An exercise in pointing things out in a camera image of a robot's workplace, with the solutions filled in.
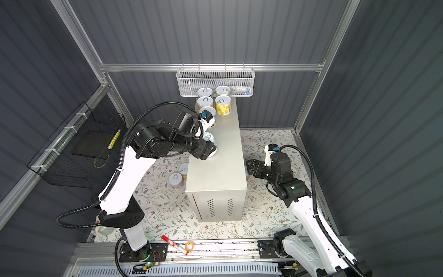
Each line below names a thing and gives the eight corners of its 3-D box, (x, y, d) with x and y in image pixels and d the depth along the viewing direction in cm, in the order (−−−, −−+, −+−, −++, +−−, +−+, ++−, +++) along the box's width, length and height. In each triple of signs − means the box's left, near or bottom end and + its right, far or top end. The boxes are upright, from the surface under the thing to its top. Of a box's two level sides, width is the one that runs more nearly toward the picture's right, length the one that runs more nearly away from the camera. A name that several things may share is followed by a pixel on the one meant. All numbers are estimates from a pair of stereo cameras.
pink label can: (169, 189, 94) (166, 184, 90) (172, 178, 99) (169, 172, 94) (182, 189, 94) (180, 184, 90) (184, 178, 99) (182, 172, 94)
